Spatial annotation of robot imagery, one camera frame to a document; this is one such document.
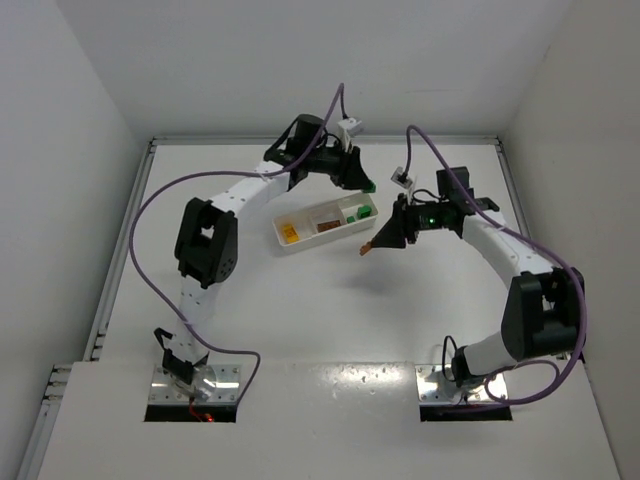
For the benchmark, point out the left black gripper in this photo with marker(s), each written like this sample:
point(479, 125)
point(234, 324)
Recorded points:
point(345, 166)

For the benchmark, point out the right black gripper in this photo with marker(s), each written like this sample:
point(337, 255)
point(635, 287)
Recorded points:
point(408, 220)

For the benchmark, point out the brown lego plate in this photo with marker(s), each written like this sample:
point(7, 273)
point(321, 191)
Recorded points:
point(328, 225)
point(364, 249)

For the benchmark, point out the yellow curved lego brick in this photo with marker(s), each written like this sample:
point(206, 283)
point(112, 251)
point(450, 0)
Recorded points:
point(290, 234)

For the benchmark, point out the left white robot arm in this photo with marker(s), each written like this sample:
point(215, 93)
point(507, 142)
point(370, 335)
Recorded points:
point(207, 243)

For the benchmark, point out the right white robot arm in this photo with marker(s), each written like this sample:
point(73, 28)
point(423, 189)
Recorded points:
point(541, 316)

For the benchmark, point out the white three-compartment tray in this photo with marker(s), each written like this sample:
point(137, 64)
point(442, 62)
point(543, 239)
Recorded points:
point(306, 219)

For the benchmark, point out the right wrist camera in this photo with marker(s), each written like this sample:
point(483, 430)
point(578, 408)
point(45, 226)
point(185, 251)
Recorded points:
point(402, 179)

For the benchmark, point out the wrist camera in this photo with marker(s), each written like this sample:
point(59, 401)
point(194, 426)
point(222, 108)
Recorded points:
point(347, 130)
point(402, 179)

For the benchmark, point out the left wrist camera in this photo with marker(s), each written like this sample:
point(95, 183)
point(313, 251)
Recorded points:
point(347, 130)

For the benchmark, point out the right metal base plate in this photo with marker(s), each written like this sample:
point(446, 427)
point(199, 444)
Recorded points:
point(435, 390)

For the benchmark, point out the metal base plate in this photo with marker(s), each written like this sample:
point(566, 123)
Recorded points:
point(435, 390)
point(212, 385)

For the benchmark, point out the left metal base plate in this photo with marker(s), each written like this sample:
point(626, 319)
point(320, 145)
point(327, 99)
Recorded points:
point(212, 385)

